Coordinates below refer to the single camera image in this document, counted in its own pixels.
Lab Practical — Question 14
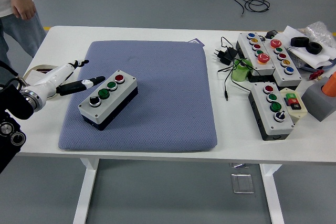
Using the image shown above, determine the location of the person's hand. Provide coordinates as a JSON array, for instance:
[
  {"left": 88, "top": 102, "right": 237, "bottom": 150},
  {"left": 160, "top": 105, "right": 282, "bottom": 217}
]
[{"left": 10, "top": 0, "right": 37, "bottom": 20}]

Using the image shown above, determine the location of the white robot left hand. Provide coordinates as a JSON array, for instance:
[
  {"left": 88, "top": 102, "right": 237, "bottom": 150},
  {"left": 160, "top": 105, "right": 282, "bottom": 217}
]
[{"left": 34, "top": 59, "right": 106, "bottom": 104}]

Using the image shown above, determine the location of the grey four-button control box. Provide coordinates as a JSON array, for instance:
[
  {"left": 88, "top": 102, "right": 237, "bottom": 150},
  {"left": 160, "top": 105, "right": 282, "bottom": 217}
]
[
  {"left": 248, "top": 82, "right": 295, "bottom": 141},
  {"left": 78, "top": 69, "right": 139, "bottom": 131}
]

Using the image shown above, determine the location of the grey five-button control box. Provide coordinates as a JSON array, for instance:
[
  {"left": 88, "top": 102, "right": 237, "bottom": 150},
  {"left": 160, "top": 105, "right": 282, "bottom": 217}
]
[
  {"left": 235, "top": 32, "right": 276, "bottom": 82},
  {"left": 262, "top": 39, "right": 303, "bottom": 88}
]

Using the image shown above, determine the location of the beige oval tray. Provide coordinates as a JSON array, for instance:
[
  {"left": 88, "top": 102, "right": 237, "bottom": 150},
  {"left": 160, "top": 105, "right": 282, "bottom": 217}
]
[{"left": 23, "top": 64, "right": 65, "bottom": 102}]

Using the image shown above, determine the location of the blue-grey textured mat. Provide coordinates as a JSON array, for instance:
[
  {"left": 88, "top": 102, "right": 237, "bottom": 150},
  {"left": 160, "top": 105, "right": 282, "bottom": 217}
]
[{"left": 57, "top": 40, "right": 218, "bottom": 153}]

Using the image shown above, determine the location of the white table leg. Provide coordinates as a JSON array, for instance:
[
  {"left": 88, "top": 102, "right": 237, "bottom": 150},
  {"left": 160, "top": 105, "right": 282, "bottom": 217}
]
[
  {"left": 72, "top": 157, "right": 100, "bottom": 224},
  {"left": 259, "top": 163, "right": 286, "bottom": 224}
]

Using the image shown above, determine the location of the black power adapter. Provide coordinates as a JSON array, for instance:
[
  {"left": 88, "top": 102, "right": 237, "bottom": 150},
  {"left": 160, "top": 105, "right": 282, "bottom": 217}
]
[{"left": 212, "top": 46, "right": 238, "bottom": 65}]

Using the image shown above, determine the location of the green roll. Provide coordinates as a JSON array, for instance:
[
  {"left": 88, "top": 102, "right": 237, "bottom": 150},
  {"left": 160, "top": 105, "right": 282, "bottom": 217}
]
[{"left": 231, "top": 58, "right": 253, "bottom": 82}]

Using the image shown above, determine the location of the clear floor socket cover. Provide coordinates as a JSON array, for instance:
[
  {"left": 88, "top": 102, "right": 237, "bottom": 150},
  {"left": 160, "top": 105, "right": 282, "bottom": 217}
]
[{"left": 230, "top": 173, "right": 255, "bottom": 195}]

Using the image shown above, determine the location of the white paper sheet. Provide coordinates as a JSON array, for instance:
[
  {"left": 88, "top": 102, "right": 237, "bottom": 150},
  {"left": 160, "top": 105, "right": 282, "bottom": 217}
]
[{"left": 278, "top": 25, "right": 336, "bottom": 69}]

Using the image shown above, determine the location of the red knob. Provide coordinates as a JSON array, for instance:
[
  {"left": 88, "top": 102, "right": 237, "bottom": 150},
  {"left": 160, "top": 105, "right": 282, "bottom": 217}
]
[{"left": 309, "top": 69, "right": 325, "bottom": 80}]

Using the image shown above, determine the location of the grey block holder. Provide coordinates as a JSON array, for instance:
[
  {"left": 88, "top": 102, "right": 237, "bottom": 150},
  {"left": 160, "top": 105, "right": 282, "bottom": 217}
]
[{"left": 301, "top": 76, "right": 336, "bottom": 122}]

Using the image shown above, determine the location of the clear bubble wrap bag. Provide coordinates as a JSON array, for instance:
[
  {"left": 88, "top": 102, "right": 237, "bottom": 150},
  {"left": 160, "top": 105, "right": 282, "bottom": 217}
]
[{"left": 304, "top": 20, "right": 336, "bottom": 51}]

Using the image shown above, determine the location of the orange cylinder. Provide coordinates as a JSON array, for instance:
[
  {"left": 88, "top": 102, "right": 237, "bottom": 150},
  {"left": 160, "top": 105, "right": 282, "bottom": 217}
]
[{"left": 322, "top": 71, "right": 336, "bottom": 98}]

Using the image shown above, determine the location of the white wall switch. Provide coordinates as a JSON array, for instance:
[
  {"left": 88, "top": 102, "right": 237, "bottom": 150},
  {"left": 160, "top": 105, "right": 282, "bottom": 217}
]
[{"left": 27, "top": 69, "right": 50, "bottom": 86}]

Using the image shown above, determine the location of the black adapter cord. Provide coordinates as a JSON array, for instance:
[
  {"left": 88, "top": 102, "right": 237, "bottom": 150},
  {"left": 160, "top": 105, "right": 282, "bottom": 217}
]
[{"left": 217, "top": 36, "right": 254, "bottom": 102}]

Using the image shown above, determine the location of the black foam ring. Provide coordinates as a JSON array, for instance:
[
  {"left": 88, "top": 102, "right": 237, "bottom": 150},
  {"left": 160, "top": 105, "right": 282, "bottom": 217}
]
[
  {"left": 290, "top": 36, "right": 310, "bottom": 47},
  {"left": 306, "top": 41, "right": 323, "bottom": 55}
]

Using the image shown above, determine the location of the cream three-button switch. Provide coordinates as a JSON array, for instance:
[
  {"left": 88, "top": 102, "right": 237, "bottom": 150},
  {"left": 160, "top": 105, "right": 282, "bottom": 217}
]
[{"left": 278, "top": 87, "right": 308, "bottom": 124}]

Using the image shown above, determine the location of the blue ring plate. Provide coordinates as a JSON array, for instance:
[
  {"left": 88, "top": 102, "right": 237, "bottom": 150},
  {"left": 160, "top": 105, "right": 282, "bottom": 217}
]
[{"left": 299, "top": 60, "right": 336, "bottom": 72}]

